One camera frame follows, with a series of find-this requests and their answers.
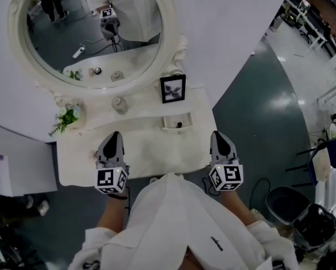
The black picture frame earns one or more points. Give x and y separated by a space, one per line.
172 89

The black round bin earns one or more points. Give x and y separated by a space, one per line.
286 204

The white office desks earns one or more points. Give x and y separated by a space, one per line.
317 24

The person's right forearm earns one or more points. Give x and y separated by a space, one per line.
236 207

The person's left forearm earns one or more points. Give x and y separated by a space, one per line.
114 215

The person's white shirt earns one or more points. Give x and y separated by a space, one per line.
179 229

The white vanity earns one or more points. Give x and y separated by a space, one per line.
156 150

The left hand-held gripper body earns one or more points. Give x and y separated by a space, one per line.
111 150

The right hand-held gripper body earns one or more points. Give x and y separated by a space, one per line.
222 150

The clear glass makeup bottle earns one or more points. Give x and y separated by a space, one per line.
120 105

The black wristband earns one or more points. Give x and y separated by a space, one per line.
117 197

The black equipment pile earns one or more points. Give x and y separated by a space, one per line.
7 252

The blue chair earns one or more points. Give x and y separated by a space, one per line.
326 153

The white vanity drawer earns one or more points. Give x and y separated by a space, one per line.
170 121

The oval white-framed mirror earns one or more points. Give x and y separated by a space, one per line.
167 52

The small dark makeup item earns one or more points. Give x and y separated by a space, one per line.
179 124

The black bag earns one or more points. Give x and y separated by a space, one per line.
315 226

